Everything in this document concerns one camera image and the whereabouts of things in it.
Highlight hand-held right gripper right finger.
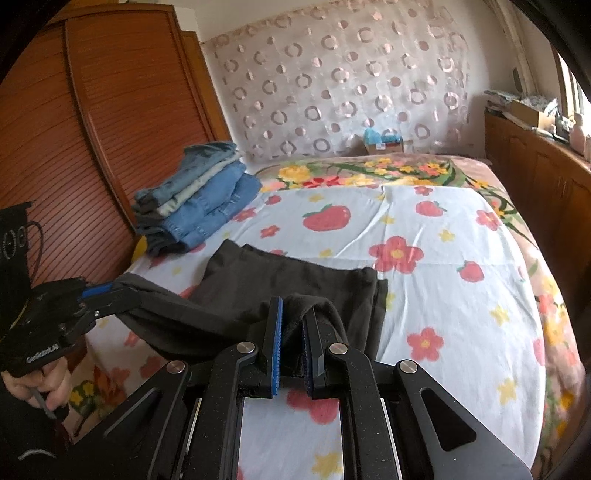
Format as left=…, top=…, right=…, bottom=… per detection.
left=300, top=307, right=533, bottom=480

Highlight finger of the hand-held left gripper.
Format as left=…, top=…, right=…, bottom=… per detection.
left=78, top=284, right=116, bottom=300
left=85, top=290, right=141, bottom=320

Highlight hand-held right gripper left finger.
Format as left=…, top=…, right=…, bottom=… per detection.
left=60, top=296, right=284, bottom=480

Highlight black polo shirt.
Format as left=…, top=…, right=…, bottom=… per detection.
left=113, top=239, right=389, bottom=377

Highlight person's left forearm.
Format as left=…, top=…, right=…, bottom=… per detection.
left=0, top=399, right=77, bottom=480

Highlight person's left hand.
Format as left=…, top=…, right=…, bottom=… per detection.
left=2, top=360, right=72, bottom=416

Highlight dark blue folded jeans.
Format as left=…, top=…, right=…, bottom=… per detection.
left=137, top=217, right=195, bottom=256

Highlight white floral bed sheet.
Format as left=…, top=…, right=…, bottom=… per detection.
left=88, top=182, right=555, bottom=480

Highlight bright blue folded jeans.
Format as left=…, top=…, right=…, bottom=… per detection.
left=157, top=172, right=262, bottom=250

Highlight pale green folded jeans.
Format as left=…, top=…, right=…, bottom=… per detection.
left=154, top=161, right=246, bottom=219

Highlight grey-blue folded jeans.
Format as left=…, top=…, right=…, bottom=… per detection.
left=134, top=141, right=240, bottom=206

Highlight wooden slatted wardrobe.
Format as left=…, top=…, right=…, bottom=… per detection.
left=0, top=4, right=234, bottom=296

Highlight small cardboard box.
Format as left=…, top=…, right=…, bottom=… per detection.
left=364, top=137, right=415, bottom=156

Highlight wooden side cabinet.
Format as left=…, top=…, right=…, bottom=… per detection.
left=482, top=108, right=591, bottom=259

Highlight pile of papers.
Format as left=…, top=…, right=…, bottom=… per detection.
left=484, top=90, right=514, bottom=112

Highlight open cardboard box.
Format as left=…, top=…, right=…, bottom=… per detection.
left=507, top=98, right=558, bottom=131

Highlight white pink bottle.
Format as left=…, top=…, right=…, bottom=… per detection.
left=569, top=113, right=588, bottom=145

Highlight window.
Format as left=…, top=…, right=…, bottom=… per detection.
left=551, top=46, right=591, bottom=125

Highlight pale window curtain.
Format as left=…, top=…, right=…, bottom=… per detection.
left=501, top=0, right=542, bottom=99

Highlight black cable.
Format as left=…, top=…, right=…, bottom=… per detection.
left=24, top=220, right=46, bottom=289

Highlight circle-patterned wall curtain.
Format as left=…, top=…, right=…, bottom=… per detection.
left=201, top=0, right=477, bottom=163

